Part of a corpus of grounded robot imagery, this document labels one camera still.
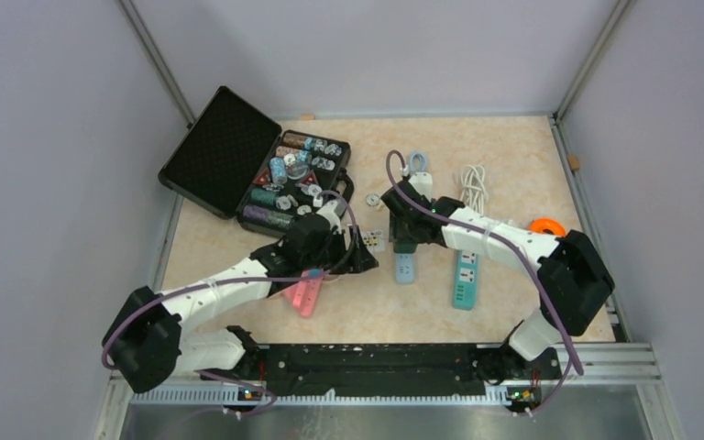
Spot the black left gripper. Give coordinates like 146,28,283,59
302,225,378,275

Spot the grey-blue power strip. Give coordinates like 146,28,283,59
394,253,416,285

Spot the teal power strip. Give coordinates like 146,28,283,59
452,251,479,311

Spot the dark green cube socket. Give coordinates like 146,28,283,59
393,242,418,254

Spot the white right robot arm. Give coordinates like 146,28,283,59
381,181,616,378

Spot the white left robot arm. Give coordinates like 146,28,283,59
101,213,379,392

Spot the loose poker chip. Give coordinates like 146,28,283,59
366,193,380,206

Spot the pink triangular power strip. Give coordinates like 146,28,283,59
283,269,324,319

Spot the black poker chip case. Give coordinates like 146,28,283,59
159,86,354,237

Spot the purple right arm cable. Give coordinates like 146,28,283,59
385,149,585,414

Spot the white coiled cable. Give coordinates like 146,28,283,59
459,163,490,215

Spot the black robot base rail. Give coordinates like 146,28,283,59
208,343,562,397

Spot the orange ring toy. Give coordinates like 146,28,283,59
528,217,567,237

